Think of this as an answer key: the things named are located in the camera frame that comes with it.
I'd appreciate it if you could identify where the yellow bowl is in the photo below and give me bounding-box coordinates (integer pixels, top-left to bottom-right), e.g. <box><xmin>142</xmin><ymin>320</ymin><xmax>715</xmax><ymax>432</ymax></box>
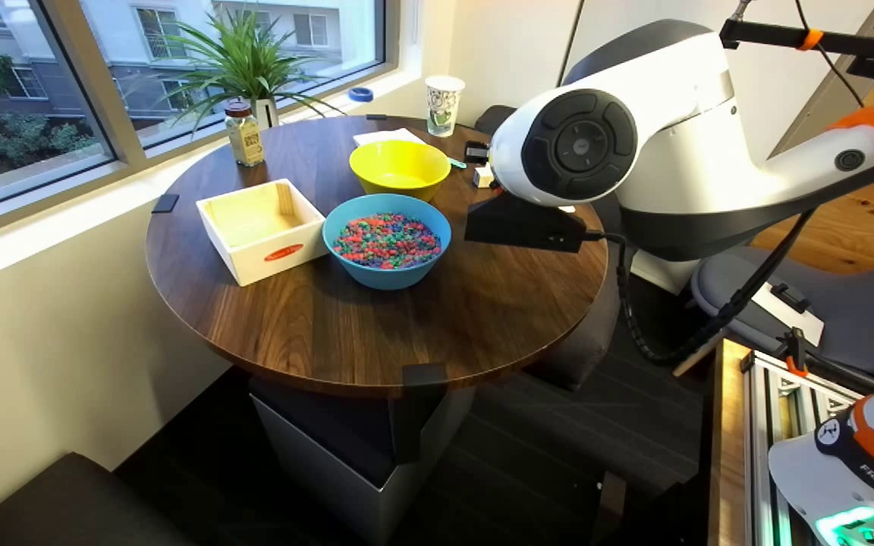
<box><xmin>350</xmin><ymin>138</ymin><xmax>450</xmax><ymax>200</ymax></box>

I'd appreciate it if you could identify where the dark grey foreground seat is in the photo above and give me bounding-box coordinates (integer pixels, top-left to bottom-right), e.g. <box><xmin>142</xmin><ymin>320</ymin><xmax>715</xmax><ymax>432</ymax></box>
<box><xmin>0</xmin><ymin>451</ymin><xmax>195</xmax><ymax>546</ymax></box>

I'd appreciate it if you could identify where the patterned paper cup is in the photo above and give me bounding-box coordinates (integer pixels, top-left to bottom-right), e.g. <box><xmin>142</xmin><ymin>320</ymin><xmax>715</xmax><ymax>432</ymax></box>
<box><xmin>424</xmin><ymin>75</ymin><xmax>465</xmax><ymax>137</ymax></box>

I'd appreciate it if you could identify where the blue lid on sill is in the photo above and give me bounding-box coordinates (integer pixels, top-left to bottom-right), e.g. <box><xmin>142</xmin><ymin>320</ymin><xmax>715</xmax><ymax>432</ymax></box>
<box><xmin>350</xmin><ymin>89</ymin><xmax>375</xmax><ymax>104</ymax></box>

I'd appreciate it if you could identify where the folded white napkin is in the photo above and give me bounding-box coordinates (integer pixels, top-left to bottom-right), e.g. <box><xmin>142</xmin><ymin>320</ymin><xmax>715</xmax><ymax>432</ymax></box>
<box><xmin>351</xmin><ymin>127</ymin><xmax>424</xmax><ymax>144</ymax></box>

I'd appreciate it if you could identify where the yellowish cube block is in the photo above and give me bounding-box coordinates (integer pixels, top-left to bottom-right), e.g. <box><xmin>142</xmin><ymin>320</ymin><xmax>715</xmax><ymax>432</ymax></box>
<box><xmin>474</xmin><ymin>168</ymin><xmax>495</xmax><ymax>187</ymax></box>

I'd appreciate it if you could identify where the white wooden box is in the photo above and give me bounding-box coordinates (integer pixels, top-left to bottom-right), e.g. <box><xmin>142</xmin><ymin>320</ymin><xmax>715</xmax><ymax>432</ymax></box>
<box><xmin>198</xmin><ymin>178</ymin><xmax>326</xmax><ymax>285</ymax></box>

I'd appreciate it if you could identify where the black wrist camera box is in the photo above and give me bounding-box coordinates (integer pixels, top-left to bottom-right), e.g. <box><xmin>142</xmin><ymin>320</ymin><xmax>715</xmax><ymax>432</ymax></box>
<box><xmin>465</xmin><ymin>195</ymin><xmax>601</xmax><ymax>253</ymax></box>

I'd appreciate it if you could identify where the grey armchair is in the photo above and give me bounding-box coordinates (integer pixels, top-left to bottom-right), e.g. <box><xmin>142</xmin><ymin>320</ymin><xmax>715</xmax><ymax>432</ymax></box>
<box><xmin>728</xmin><ymin>259</ymin><xmax>874</xmax><ymax>378</ymax></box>

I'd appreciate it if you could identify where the aluminium frame cart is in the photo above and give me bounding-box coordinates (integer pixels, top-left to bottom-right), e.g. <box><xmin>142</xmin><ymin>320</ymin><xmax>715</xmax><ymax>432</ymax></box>
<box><xmin>707</xmin><ymin>339</ymin><xmax>855</xmax><ymax>546</ymax></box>

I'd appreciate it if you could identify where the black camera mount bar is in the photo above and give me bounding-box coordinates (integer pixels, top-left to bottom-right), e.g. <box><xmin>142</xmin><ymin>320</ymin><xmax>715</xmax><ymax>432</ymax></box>
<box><xmin>720</xmin><ymin>18</ymin><xmax>874</xmax><ymax>80</ymax></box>

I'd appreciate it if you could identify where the round wooden table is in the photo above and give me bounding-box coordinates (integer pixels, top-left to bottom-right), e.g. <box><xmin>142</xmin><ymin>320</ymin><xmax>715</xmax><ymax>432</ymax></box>
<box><xmin>142</xmin><ymin>112</ymin><xmax>613</xmax><ymax>546</ymax></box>

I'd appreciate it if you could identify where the potted green plant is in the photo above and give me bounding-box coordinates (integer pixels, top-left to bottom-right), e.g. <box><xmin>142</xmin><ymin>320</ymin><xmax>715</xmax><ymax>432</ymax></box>
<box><xmin>173</xmin><ymin>10</ymin><xmax>331</xmax><ymax>127</ymax></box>

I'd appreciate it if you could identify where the glass jar with label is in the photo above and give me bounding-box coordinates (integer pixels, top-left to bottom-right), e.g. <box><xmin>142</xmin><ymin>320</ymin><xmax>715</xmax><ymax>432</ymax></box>
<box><xmin>223</xmin><ymin>100</ymin><xmax>264</xmax><ymax>168</ymax></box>

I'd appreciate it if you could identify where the blue bowl with candies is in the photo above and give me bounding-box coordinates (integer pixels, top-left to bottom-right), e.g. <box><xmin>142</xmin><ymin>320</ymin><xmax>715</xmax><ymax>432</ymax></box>
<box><xmin>320</xmin><ymin>195</ymin><xmax>453</xmax><ymax>291</ymax></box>

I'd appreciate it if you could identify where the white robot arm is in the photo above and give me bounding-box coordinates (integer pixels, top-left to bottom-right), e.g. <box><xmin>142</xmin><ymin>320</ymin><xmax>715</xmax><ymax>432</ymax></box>
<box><xmin>489</xmin><ymin>18</ymin><xmax>874</xmax><ymax>260</ymax></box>

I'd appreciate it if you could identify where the robot base with orange ring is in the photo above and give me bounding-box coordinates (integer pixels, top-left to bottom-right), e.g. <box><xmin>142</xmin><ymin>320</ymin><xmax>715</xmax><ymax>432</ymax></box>
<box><xmin>769</xmin><ymin>394</ymin><xmax>874</xmax><ymax>546</ymax></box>

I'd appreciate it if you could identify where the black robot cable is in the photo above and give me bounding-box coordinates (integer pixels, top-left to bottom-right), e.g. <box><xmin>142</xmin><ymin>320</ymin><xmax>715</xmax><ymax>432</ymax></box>
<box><xmin>581</xmin><ymin>0</ymin><xmax>874</xmax><ymax>370</ymax></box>

